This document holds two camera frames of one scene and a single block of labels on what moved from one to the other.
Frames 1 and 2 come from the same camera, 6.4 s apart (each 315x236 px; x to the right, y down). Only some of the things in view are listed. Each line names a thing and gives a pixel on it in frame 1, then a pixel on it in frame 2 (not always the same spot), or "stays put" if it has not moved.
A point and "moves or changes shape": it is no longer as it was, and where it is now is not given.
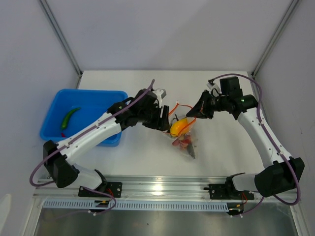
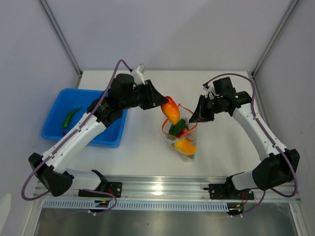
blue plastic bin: (67, 112) stays put
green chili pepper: (66, 118) stays put
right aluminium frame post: (274, 37) stays put
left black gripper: (160, 123) -> (153, 98)
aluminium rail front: (179, 188) stays put
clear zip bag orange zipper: (182, 128) moves or changes shape
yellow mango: (179, 127) -> (185, 146)
